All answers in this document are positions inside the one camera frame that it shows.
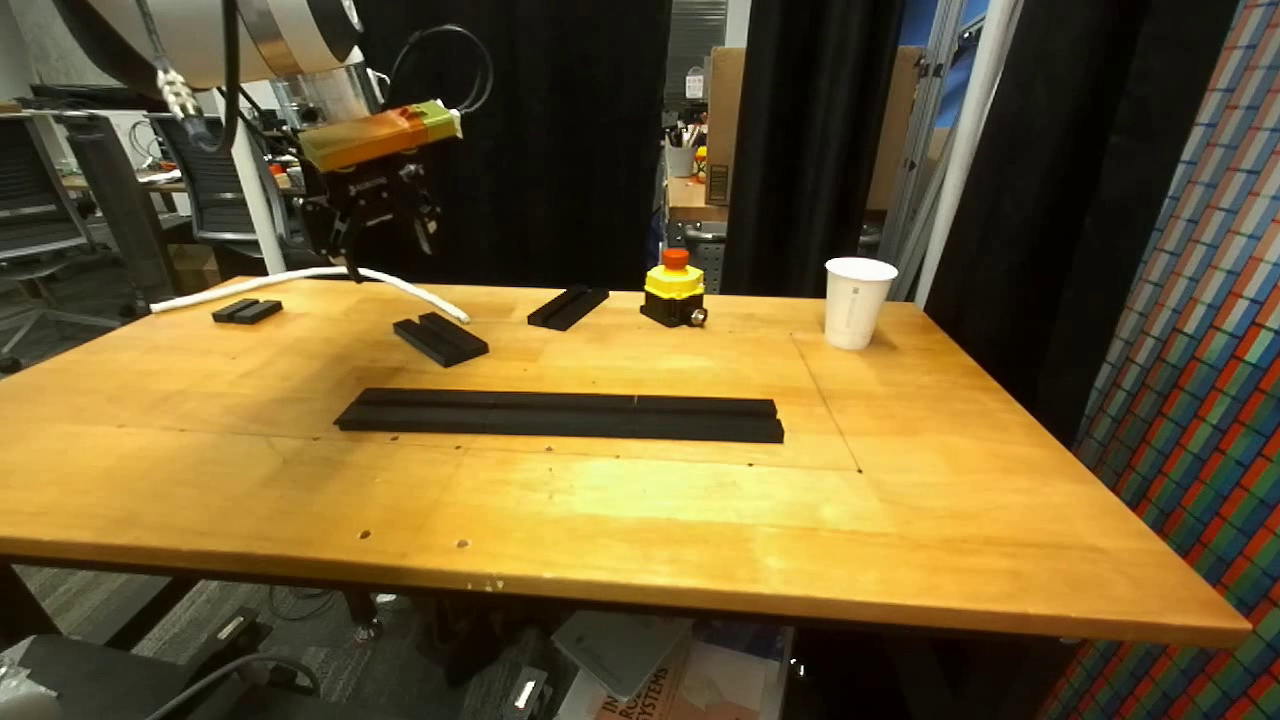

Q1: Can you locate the white paper cup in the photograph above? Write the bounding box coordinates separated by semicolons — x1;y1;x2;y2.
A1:
819;252;904;355

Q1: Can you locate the small notched black track piece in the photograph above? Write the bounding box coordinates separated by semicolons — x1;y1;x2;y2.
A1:
210;292;287;327

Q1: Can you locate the wide black curtain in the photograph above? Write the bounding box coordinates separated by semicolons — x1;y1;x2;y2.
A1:
348;0;675;292

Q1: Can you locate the short black track piece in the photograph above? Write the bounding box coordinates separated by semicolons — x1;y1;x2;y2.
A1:
524;278;614;336
390;306;494;370

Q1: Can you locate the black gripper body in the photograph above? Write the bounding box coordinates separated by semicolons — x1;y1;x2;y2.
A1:
310;151;443;230

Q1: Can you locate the looped black cable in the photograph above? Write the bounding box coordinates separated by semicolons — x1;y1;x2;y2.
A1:
385;18;499;121

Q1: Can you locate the narrow black curtain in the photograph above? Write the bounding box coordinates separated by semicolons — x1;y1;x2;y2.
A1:
717;0;930;301

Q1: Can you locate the white cable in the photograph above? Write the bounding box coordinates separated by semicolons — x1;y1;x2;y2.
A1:
146;260;471;327

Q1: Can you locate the orange green camera mount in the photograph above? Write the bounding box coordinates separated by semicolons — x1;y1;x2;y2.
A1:
298;100;470;177

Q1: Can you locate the long straight black track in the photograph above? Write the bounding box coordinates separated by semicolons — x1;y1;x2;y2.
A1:
333;382;789;448

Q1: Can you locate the printed cardboard box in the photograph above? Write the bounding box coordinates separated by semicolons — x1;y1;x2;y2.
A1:
548;608;801;720

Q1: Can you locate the black office chair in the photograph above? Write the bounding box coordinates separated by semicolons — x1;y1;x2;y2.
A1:
0;107;181;369
156;110;274;252

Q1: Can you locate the multicoloured checkered panel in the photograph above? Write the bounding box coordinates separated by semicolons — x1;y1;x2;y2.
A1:
1036;0;1280;720

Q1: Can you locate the white metal frame pole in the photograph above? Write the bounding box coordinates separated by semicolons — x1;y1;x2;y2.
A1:
910;0;1032;311

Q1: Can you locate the brown cardboard box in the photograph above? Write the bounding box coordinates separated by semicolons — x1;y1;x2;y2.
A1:
701;43;751;211

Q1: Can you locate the black curtain beside coloured panel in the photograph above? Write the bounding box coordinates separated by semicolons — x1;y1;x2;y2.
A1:
925;0;1250;448

